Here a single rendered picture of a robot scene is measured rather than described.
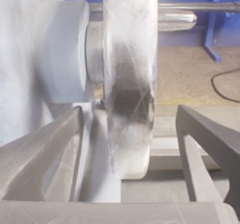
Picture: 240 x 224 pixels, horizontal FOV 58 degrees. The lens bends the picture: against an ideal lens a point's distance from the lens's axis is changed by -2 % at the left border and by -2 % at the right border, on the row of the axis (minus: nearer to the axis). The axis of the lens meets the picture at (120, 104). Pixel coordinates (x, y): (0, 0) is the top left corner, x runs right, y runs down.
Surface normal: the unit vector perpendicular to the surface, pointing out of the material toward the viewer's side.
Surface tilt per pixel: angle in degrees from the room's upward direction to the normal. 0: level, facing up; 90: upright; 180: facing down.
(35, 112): 90
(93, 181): 0
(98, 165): 0
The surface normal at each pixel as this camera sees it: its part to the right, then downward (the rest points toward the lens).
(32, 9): 1.00, 0.00
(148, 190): -0.25, -0.71
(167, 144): -0.02, -0.12
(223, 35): -0.01, 0.57
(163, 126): -0.02, -0.82
